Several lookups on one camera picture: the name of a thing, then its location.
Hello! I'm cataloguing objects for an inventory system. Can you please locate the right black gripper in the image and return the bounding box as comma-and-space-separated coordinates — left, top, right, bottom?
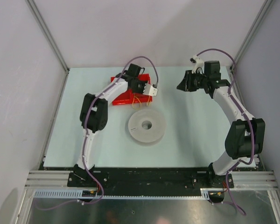
177, 70, 209, 92

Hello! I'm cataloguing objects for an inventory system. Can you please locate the yellow cable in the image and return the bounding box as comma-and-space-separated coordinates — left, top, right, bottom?
131, 94, 152, 110

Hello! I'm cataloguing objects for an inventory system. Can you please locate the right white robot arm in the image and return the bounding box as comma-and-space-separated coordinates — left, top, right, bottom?
177, 59, 266, 187

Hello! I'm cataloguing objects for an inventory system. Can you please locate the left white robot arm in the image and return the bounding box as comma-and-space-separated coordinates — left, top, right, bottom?
73, 63, 149, 187

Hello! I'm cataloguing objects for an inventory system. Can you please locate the red two-compartment bin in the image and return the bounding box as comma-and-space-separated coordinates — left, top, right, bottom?
110, 73, 153, 106

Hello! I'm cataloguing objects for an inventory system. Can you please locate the white plastic spool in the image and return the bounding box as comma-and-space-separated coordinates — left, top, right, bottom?
127, 109, 166, 146

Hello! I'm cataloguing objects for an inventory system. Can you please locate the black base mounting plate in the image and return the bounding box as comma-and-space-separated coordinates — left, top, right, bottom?
67, 168, 234, 196

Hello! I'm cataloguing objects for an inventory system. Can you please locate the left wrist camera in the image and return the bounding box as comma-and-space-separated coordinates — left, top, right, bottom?
142, 83, 158, 97

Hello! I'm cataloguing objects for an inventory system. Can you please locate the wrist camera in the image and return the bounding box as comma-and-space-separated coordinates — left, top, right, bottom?
190, 55, 204, 74
142, 83, 158, 97

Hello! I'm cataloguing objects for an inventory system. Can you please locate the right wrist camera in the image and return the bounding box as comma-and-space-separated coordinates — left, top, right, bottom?
190, 55, 204, 74

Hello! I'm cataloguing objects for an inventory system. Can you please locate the grey slotted cable duct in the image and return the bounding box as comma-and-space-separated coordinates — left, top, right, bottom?
34, 189, 225, 200

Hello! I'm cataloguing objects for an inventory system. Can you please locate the right aluminium frame post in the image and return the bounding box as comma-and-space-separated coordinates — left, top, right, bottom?
234, 0, 275, 65

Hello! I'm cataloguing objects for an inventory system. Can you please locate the aluminium frame post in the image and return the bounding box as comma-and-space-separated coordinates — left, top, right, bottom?
234, 0, 275, 65
25, 0, 70, 72

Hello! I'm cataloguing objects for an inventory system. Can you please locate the left aluminium frame post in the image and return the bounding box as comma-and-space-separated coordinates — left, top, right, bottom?
25, 0, 70, 72

